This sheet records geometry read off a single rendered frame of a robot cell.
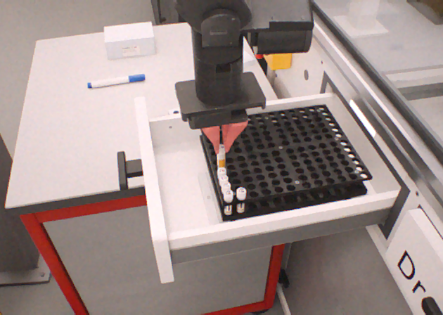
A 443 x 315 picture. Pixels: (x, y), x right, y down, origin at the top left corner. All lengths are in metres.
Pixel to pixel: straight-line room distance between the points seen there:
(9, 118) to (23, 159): 1.48
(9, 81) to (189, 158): 2.07
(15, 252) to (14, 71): 1.43
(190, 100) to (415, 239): 0.33
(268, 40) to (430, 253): 0.31
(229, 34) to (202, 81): 0.09
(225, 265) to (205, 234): 0.56
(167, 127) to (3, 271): 1.13
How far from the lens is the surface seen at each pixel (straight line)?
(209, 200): 0.64
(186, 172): 0.70
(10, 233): 1.51
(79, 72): 1.13
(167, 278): 0.58
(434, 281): 0.57
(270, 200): 0.61
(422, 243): 0.57
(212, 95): 0.48
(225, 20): 0.38
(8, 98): 2.55
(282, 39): 0.45
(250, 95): 0.51
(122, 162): 0.62
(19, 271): 1.69
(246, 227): 0.56
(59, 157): 0.89
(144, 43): 1.14
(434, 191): 0.56
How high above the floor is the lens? 1.34
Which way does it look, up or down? 45 degrees down
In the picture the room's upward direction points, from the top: straight up
